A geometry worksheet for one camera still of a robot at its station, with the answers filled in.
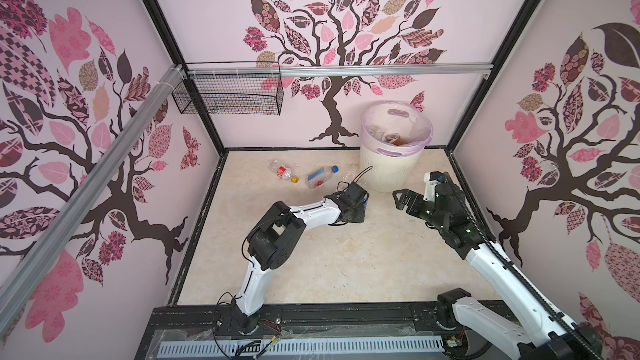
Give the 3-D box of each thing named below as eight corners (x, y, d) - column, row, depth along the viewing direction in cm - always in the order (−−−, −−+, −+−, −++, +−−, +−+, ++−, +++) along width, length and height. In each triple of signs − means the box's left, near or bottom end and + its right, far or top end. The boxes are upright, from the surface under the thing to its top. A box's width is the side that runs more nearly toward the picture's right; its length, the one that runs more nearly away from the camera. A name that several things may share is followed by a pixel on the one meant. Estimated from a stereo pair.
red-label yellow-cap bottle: (267, 173, 113) (265, 166, 109) (274, 165, 116) (272, 158, 112) (295, 186, 108) (294, 179, 104) (302, 177, 111) (301, 170, 108)
